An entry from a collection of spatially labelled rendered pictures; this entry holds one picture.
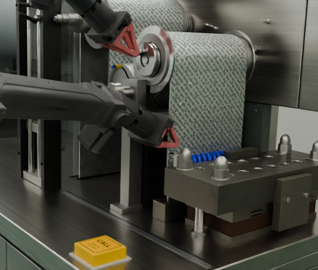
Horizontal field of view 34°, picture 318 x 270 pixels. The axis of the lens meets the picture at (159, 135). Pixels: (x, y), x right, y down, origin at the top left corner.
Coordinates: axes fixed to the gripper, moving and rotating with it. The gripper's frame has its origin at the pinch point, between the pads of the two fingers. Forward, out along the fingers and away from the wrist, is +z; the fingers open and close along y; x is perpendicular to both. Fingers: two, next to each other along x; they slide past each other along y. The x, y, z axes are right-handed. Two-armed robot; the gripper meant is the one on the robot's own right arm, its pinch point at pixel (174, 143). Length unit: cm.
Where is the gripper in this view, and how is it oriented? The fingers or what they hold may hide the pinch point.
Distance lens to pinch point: 115.2
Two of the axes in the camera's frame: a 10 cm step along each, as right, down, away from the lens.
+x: 4.2, -9.0, 1.4
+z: 6.6, 4.1, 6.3
